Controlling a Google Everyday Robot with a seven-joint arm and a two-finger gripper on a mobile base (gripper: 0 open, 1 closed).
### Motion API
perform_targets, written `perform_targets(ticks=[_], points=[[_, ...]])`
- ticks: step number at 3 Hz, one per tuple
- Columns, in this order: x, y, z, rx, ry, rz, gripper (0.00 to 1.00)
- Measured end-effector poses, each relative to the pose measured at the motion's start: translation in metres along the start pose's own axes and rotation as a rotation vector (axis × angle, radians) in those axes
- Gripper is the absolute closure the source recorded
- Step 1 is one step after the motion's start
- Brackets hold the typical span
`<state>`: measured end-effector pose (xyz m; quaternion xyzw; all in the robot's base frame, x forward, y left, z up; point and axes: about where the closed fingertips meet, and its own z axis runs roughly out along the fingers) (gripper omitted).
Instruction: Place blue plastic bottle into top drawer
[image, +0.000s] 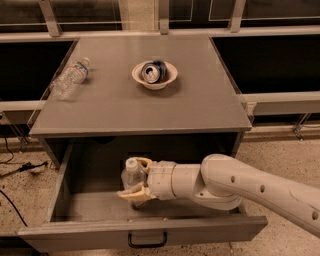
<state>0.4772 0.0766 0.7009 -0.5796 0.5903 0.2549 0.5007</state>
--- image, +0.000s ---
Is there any blue label plastic bottle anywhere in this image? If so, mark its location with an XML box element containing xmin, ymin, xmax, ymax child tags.
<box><xmin>120</xmin><ymin>157</ymin><xmax>147</xmax><ymax>210</ymax></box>

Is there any white ceramic bowl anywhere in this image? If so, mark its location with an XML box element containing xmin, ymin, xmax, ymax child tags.
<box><xmin>132</xmin><ymin>60</ymin><xmax>178</xmax><ymax>90</ymax></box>

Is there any black floor cable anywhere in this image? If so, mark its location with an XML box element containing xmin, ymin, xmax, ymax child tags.
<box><xmin>0</xmin><ymin>189</ymin><xmax>28</xmax><ymax>228</ymax></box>

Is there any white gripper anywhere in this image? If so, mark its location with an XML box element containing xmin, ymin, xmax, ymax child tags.
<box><xmin>117</xmin><ymin>157</ymin><xmax>176</xmax><ymax>202</ymax></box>

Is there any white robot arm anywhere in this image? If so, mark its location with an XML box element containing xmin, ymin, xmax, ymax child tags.
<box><xmin>118</xmin><ymin>154</ymin><xmax>320</xmax><ymax>237</ymax></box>

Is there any open grey top drawer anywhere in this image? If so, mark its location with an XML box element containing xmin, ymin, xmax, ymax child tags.
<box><xmin>19</xmin><ymin>134</ymin><xmax>267</xmax><ymax>253</ymax></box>

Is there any black drawer handle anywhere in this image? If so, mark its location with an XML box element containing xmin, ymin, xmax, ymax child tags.
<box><xmin>127</xmin><ymin>232</ymin><xmax>167</xmax><ymax>249</ymax></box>

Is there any blue soda can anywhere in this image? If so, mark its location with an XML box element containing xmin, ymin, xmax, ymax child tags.
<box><xmin>141</xmin><ymin>60</ymin><xmax>167</xmax><ymax>84</ymax></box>

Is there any clear crushed water bottle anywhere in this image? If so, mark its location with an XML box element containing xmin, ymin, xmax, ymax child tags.
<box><xmin>50</xmin><ymin>57</ymin><xmax>90</xmax><ymax>100</ymax></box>

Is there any black cable with plug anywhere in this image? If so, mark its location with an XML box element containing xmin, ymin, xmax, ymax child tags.
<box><xmin>0</xmin><ymin>133</ymin><xmax>49</xmax><ymax>178</ymax></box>

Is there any grey cabinet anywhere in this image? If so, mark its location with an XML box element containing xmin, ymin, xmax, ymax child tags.
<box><xmin>28</xmin><ymin>34</ymin><xmax>253</xmax><ymax>168</ymax></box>

